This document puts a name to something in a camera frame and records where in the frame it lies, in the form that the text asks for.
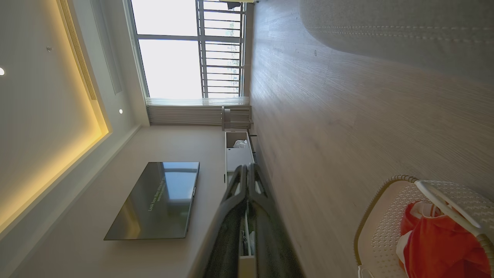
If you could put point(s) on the black flat screen television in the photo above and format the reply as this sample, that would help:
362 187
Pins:
158 200

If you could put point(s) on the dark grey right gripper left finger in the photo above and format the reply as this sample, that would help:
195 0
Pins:
225 239

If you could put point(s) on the white items in cabinet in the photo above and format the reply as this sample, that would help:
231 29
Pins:
241 144

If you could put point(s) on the red white sports jersey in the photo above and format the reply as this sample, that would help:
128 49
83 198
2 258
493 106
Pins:
440 247

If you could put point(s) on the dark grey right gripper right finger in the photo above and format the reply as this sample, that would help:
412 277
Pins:
270 243

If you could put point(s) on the grey fabric sofa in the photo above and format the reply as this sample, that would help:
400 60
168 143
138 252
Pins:
405 34

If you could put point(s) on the white slatted chair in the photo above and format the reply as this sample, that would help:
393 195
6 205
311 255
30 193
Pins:
236 117

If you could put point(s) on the cream perforated plastic laundry basket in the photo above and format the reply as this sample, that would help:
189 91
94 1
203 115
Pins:
380 231

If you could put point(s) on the large window with railing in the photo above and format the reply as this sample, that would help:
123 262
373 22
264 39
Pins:
173 50

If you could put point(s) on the white low tv cabinet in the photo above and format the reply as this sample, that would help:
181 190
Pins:
239 159

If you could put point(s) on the white sheer curtain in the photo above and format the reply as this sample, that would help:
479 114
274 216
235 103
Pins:
185 112

